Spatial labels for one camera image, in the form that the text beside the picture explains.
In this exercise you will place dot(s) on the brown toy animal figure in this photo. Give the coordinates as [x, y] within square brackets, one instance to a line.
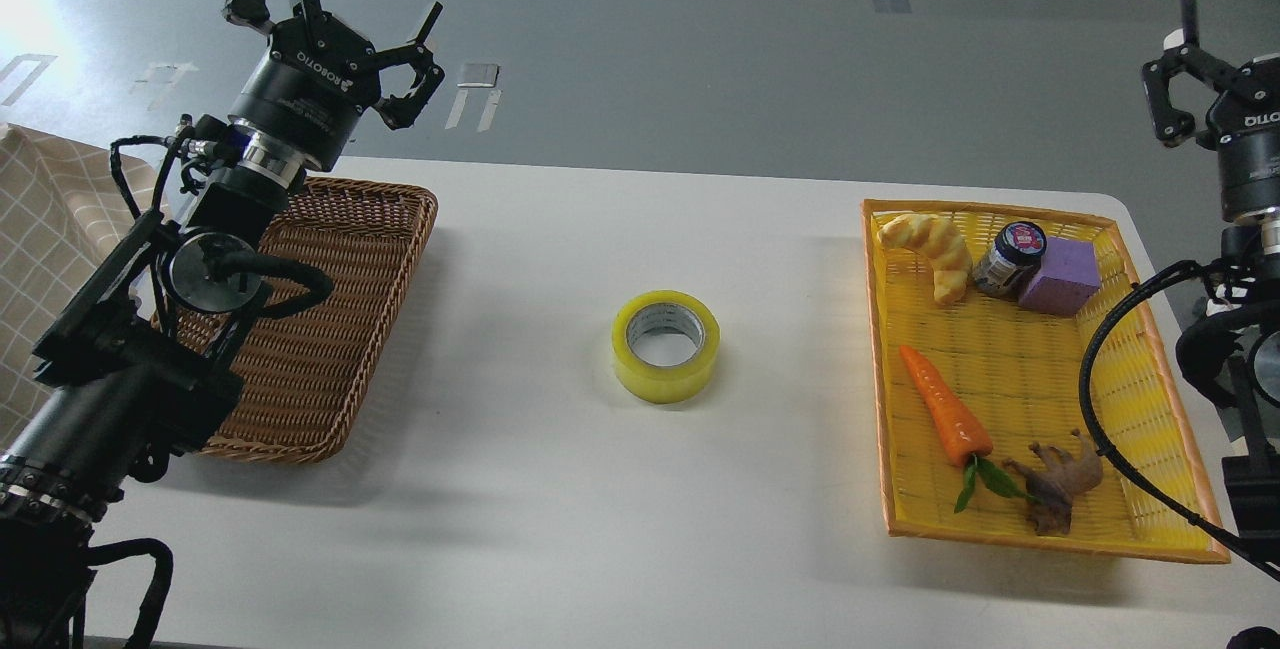
[1062, 477]

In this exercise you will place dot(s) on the yellow plastic tray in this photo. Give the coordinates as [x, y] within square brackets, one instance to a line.
[1018, 371]

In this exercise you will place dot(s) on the purple foam block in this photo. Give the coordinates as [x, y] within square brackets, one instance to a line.
[1067, 278]

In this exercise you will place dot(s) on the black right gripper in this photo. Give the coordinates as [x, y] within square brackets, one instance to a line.
[1245, 136]

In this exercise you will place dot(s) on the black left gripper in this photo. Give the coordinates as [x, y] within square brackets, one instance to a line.
[300, 89]

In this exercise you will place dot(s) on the yellow tape roll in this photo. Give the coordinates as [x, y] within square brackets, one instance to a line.
[665, 312]

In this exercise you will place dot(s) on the beige checkered cloth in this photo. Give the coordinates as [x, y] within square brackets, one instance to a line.
[61, 214]

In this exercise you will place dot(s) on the small dark jar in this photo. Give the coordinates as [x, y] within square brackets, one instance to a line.
[1016, 252]

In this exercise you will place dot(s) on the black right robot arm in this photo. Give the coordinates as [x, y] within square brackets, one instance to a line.
[1229, 355]

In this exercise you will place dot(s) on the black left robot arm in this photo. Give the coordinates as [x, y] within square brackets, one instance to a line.
[140, 360]

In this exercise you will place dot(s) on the brown wicker basket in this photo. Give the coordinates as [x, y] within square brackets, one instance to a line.
[306, 376]

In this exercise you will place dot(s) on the orange toy carrot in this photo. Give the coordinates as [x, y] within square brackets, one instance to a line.
[964, 440]

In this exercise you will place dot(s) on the toy croissant bread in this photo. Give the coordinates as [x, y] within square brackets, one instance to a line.
[941, 245]

